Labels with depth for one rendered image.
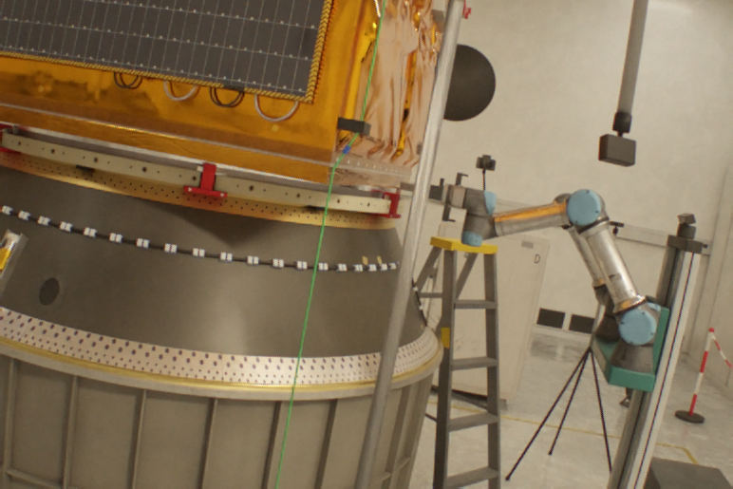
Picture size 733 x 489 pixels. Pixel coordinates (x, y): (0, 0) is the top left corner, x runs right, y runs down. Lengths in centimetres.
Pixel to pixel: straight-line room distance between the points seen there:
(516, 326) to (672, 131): 507
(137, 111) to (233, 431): 92
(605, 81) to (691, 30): 148
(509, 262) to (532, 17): 502
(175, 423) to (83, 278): 48
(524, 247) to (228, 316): 423
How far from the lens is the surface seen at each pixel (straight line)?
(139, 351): 200
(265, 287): 212
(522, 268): 604
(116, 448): 209
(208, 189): 209
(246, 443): 211
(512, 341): 614
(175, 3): 196
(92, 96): 208
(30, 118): 219
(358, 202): 236
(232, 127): 188
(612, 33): 1040
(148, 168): 212
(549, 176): 1004
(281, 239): 219
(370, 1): 189
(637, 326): 234
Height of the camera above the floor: 182
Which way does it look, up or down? 2 degrees down
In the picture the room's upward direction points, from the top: 11 degrees clockwise
